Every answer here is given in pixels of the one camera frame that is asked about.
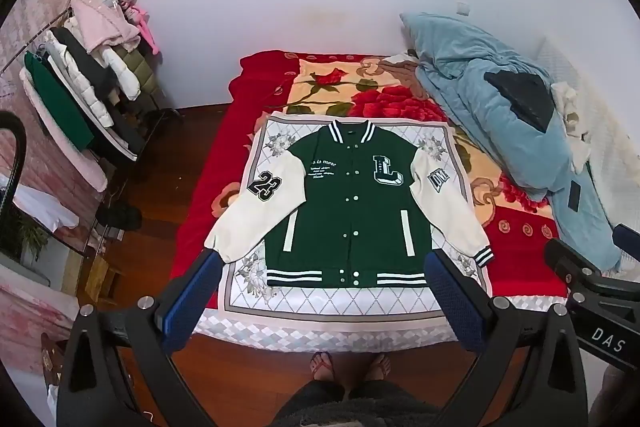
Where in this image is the green and white varsity jacket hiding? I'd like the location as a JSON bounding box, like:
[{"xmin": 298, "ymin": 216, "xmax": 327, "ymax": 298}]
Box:
[{"xmin": 205, "ymin": 119, "xmax": 496, "ymax": 289}]

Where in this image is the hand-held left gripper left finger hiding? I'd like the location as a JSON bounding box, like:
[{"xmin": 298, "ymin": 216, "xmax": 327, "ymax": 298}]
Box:
[{"xmin": 56, "ymin": 248, "xmax": 223, "ymax": 427}]

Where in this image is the green potted plant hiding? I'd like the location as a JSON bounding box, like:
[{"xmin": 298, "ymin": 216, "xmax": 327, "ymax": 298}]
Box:
[{"xmin": 10, "ymin": 207, "xmax": 51, "ymax": 264}]

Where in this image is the light blue quilt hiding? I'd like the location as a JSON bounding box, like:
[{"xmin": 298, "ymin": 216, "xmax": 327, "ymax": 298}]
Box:
[{"xmin": 400, "ymin": 12, "xmax": 623, "ymax": 278}]

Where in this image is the thick black cable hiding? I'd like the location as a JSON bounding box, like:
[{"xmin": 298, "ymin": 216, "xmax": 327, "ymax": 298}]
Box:
[{"xmin": 0, "ymin": 111, "xmax": 28, "ymax": 268}]

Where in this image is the white diamond pattern bed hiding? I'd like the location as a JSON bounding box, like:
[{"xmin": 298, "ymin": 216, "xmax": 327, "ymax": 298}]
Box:
[{"xmin": 192, "ymin": 291, "xmax": 568, "ymax": 354}]

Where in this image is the person's left foot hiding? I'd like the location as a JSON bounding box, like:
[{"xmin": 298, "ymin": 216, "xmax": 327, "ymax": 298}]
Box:
[{"xmin": 309, "ymin": 351, "xmax": 347, "ymax": 381}]

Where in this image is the wooden stool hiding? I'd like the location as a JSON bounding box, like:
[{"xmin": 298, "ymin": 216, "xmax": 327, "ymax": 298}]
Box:
[{"xmin": 82, "ymin": 254, "xmax": 126, "ymax": 308}]

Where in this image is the white floral square cloth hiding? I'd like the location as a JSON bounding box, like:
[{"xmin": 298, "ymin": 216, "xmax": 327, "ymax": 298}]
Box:
[{"xmin": 215, "ymin": 111, "xmax": 493, "ymax": 315}]

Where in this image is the black metal clothes rack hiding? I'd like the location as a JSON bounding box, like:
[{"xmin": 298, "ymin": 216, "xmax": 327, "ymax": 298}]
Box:
[{"xmin": 0, "ymin": 7, "xmax": 183, "ymax": 168}]

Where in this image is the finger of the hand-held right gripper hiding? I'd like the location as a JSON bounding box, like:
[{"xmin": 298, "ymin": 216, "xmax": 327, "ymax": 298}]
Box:
[
  {"xmin": 544, "ymin": 237, "xmax": 619, "ymax": 294},
  {"xmin": 613, "ymin": 223, "xmax": 640, "ymax": 259}
]

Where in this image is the red floral blanket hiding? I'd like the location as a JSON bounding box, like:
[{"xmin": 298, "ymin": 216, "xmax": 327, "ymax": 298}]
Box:
[{"xmin": 175, "ymin": 49, "xmax": 571, "ymax": 298}]

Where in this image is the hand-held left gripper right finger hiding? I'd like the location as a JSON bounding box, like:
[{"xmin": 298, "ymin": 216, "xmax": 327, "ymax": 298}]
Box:
[{"xmin": 424, "ymin": 248, "xmax": 586, "ymax": 427}]

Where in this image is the black bag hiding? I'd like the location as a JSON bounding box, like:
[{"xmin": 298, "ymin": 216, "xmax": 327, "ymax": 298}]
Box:
[{"xmin": 484, "ymin": 69, "xmax": 556, "ymax": 132}]

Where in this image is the row of hanging clothes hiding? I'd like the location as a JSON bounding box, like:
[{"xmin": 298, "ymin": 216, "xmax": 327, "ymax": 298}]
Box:
[{"xmin": 19, "ymin": 0, "xmax": 161, "ymax": 192}]

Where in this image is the crumpled white cloth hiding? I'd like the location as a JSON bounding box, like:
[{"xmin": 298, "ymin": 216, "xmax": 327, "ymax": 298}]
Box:
[{"xmin": 550, "ymin": 82, "xmax": 593, "ymax": 175}]

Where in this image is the white textured bedsheet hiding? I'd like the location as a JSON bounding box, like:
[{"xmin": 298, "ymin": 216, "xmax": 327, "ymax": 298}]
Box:
[{"xmin": 535, "ymin": 34, "xmax": 640, "ymax": 228}]

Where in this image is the person's foot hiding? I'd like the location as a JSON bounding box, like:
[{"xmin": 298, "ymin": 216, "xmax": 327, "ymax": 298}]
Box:
[
  {"xmin": 309, "ymin": 351, "xmax": 347, "ymax": 381},
  {"xmin": 366, "ymin": 353, "xmax": 394, "ymax": 381}
]

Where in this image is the person's right foot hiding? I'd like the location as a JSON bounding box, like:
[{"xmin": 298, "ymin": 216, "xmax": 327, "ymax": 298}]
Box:
[{"xmin": 366, "ymin": 353, "xmax": 394, "ymax": 381}]

